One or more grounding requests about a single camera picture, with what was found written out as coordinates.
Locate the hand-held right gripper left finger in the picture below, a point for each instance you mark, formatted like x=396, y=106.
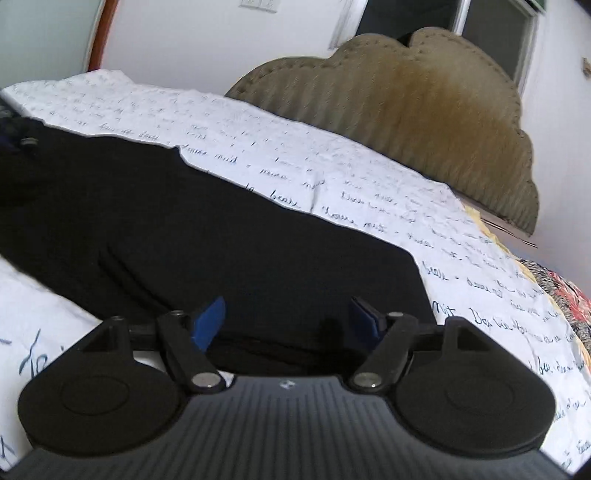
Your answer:
x=207, y=323

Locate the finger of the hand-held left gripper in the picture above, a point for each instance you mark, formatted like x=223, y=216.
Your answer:
x=18, y=134

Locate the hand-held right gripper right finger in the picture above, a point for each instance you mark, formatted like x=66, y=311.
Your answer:
x=367, y=321

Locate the black pants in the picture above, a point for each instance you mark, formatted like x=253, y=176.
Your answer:
x=207, y=240

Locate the frosted floral glass door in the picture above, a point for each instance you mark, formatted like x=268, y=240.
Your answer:
x=46, y=37

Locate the white script-printed blanket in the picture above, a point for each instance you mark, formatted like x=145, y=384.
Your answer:
x=369, y=184

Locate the pale yellow sheet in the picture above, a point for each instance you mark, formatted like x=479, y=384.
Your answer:
x=485, y=228

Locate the floral zebra patterned cloth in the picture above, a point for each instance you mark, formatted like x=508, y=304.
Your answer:
x=565, y=304

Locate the tan upholstered headboard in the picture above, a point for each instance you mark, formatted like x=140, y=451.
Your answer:
x=415, y=110

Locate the window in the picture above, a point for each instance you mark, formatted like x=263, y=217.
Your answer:
x=494, y=27

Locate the wooden door frame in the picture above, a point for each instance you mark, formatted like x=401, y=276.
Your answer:
x=104, y=32

